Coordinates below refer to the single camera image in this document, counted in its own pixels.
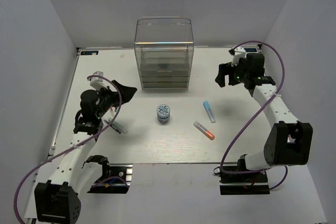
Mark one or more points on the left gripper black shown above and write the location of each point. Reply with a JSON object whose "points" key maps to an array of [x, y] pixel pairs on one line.
{"points": [[127, 93]]}

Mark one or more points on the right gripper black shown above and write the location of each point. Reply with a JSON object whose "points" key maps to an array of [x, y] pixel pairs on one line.
{"points": [[224, 70]]}

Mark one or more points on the green capped glue tube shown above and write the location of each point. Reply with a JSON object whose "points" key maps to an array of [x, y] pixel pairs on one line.
{"points": [[118, 125]]}

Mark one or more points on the blue white patterned jar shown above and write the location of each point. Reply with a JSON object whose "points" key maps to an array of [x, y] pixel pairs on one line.
{"points": [[163, 113]]}

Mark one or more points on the blue capped glue tube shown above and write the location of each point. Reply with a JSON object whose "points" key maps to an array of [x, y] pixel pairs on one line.
{"points": [[209, 111]]}

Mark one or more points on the clear acrylic drawer organizer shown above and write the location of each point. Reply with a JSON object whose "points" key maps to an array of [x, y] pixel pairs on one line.
{"points": [[164, 49]]}

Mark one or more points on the orange capped glue tube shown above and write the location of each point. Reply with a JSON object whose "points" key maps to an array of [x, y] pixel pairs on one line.
{"points": [[203, 130]]}

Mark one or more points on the purple pen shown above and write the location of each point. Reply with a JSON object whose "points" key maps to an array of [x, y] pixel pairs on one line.
{"points": [[112, 126]]}

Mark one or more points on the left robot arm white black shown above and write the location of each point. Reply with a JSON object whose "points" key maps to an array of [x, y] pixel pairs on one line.
{"points": [[57, 200]]}

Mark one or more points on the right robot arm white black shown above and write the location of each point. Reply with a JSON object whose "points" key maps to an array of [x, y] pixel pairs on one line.
{"points": [[289, 140]]}

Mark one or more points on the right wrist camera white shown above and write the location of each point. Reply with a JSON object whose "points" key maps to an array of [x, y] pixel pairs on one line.
{"points": [[237, 53]]}

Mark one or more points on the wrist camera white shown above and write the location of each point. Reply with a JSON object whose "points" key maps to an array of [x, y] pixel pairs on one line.
{"points": [[97, 81], [237, 53]]}

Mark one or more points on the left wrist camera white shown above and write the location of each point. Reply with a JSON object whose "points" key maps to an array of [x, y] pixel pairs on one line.
{"points": [[97, 81]]}

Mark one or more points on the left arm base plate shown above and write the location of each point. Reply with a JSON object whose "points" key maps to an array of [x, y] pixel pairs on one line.
{"points": [[117, 180]]}

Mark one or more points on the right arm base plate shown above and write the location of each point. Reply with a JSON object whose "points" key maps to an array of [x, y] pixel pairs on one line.
{"points": [[242, 184]]}

